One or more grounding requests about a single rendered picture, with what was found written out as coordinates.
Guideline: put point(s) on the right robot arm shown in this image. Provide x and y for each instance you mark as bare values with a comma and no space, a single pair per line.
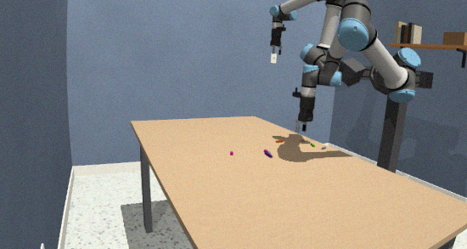
310,54

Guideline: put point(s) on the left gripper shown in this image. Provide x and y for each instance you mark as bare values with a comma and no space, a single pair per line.
307,102

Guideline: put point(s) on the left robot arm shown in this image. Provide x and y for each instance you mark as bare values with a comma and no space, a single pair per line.
356,33

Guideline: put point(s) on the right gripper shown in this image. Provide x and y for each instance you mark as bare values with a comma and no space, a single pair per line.
276,36

